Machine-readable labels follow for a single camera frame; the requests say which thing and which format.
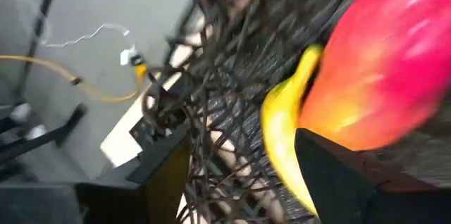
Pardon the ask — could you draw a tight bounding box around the yellow plug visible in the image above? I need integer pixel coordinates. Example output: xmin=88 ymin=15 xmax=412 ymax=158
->
xmin=135 ymin=62 xmax=149 ymax=80

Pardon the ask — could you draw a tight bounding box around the dark grey woven placemat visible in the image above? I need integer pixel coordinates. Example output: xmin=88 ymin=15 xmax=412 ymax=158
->
xmin=197 ymin=0 xmax=388 ymax=224

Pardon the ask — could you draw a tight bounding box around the yellow banana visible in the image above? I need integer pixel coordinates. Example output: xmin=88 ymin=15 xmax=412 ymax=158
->
xmin=260 ymin=43 xmax=324 ymax=216

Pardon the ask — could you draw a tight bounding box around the yellow cable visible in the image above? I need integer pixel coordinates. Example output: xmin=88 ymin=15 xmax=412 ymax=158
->
xmin=0 ymin=54 xmax=149 ymax=104

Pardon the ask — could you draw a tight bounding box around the white plug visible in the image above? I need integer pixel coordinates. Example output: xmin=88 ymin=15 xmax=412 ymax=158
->
xmin=119 ymin=48 xmax=137 ymax=66

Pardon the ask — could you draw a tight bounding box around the black flat bar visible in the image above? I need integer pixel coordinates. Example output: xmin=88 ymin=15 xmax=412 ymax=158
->
xmin=0 ymin=102 xmax=87 ymax=182

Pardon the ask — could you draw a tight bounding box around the red orange mango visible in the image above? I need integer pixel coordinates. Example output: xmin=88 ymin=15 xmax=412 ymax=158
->
xmin=297 ymin=0 xmax=451 ymax=151

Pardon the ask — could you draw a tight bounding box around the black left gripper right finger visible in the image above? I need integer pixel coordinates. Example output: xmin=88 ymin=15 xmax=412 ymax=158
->
xmin=295 ymin=128 xmax=388 ymax=224

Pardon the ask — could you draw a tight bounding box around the black table frame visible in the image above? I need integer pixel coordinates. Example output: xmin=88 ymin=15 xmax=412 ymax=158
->
xmin=128 ymin=1 xmax=198 ymax=154

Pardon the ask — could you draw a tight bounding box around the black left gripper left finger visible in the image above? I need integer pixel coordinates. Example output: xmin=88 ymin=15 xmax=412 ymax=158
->
xmin=126 ymin=123 xmax=192 ymax=224

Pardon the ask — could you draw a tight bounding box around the thin white cable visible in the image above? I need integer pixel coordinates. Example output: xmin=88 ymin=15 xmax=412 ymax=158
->
xmin=16 ymin=0 xmax=137 ymax=56

